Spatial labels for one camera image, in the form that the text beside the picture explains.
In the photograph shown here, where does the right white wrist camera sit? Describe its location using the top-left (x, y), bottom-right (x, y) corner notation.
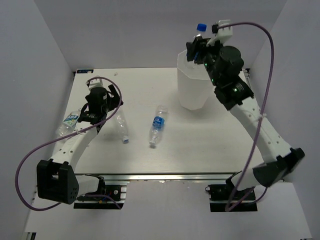
top-left (206, 19), bottom-right (233, 47)

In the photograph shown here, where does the aluminium front rail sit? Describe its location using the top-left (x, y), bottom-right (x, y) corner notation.
top-left (93, 172), bottom-right (234, 182)

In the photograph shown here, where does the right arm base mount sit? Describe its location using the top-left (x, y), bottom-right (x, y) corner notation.
top-left (204, 176), bottom-right (258, 213)

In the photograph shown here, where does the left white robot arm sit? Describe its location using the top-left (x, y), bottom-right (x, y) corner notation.
top-left (36, 84), bottom-right (123, 205)

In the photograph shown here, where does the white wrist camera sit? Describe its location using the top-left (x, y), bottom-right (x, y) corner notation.
top-left (206, 19), bottom-right (233, 47)
top-left (85, 78), bottom-right (103, 91)

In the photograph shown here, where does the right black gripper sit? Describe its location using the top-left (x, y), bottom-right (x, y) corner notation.
top-left (185, 37), bottom-right (223, 87)

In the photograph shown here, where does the bottle with green-blue label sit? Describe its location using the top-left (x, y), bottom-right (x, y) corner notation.
top-left (56, 108), bottom-right (81, 138)

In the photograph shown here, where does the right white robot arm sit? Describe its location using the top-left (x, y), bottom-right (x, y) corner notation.
top-left (186, 35), bottom-right (305, 200)

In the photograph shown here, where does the aluminium right side rail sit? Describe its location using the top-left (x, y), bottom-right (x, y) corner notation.
top-left (243, 68), bottom-right (250, 84)

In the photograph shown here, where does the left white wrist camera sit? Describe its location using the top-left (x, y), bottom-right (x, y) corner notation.
top-left (85, 78), bottom-right (103, 91)

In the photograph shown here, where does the clear unlabelled plastic bottle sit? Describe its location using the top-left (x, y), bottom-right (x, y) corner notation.
top-left (115, 109), bottom-right (129, 144)

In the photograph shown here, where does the white octagonal plastic bin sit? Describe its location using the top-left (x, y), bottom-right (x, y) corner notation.
top-left (177, 50), bottom-right (214, 111)

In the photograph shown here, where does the aluminium rail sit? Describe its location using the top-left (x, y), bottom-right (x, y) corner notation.
top-left (243, 68), bottom-right (250, 84)
top-left (93, 172), bottom-right (234, 182)

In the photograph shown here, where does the clear bottle blue label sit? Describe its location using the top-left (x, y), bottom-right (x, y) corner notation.
top-left (148, 105), bottom-right (169, 148)

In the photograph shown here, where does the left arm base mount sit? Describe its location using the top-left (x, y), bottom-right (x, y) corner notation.
top-left (73, 179), bottom-right (128, 210)

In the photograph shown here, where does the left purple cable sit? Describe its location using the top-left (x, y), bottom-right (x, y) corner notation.
top-left (15, 76), bottom-right (123, 212)

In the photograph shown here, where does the left blue corner sticker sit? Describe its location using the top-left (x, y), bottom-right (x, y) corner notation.
top-left (76, 69), bottom-right (94, 74)

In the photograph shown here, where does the Pepsi bottle blue cap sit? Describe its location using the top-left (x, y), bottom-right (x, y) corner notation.
top-left (191, 23), bottom-right (208, 68)

